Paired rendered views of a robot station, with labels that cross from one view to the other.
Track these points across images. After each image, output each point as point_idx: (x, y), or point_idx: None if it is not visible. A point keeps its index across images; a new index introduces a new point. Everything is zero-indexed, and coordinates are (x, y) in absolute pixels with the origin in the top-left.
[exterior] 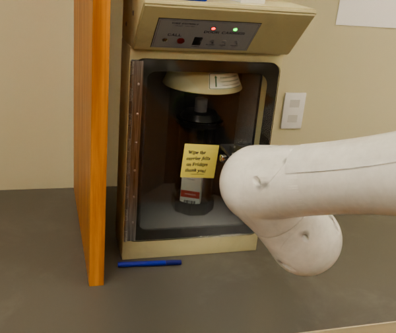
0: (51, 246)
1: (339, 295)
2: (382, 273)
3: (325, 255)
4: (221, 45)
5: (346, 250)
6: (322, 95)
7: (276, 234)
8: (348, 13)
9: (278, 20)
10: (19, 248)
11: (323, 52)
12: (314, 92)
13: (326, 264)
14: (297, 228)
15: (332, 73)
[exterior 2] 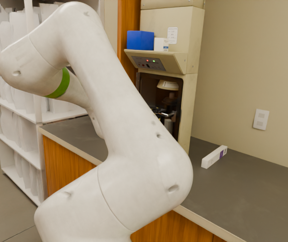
0: None
1: None
2: (209, 192)
3: (98, 128)
4: (156, 67)
5: (213, 180)
6: (281, 114)
7: (89, 116)
8: None
9: (163, 57)
10: None
11: (282, 90)
12: (275, 112)
13: (99, 133)
14: (91, 115)
15: None
